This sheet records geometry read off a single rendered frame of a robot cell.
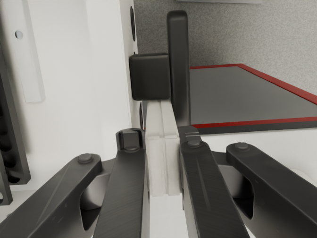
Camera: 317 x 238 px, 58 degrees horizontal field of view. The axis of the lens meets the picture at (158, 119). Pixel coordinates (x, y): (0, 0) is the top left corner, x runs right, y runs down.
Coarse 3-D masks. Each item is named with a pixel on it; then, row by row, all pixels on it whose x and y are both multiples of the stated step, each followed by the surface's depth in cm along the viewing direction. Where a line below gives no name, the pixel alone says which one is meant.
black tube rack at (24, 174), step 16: (0, 48) 21; (0, 64) 21; (0, 80) 21; (0, 96) 21; (0, 112) 22; (16, 112) 23; (0, 128) 23; (16, 128) 23; (0, 144) 23; (16, 144) 23; (16, 160) 23; (16, 176) 24
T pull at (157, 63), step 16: (176, 16) 16; (176, 32) 16; (176, 48) 16; (144, 64) 17; (160, 64) 17; (176, 64) 17; (144, 80) 17; (160, 80) 17; (176, 80) 17; (144, 96) 17; (160, 96) 17; (176, 96) 17; (176, 112) 18
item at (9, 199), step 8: (0, 152) 20; (0, 160) 20; (0, 168) 20; (0, 176) 20; (0, 184) 20; (8, 184) 21; (0, 192) 21; (8, 192) 21; (0, 200) 21; (8, 200) 21
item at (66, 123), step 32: (0, 0) 23; (32, 0) 23; (64, 0) 23; (0, 32) 23; (64, 32) 23; (64, 64) 24; (64, 96) 25; (96, 96) 25; (32, 128) 26; (64, 128) 26; (96, 128) 26; (32, 160) 27; (64, 160) 27; (32, 192) 27
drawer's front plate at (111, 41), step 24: (96, 0) 14; (120, 0) 15; (96, 24) 14; (120, 24) 15; (96, 48) 15; (120, 48) 15; (96, 72) 15; (120, 72) 15; (120, 96) 16; (120, 120) 16
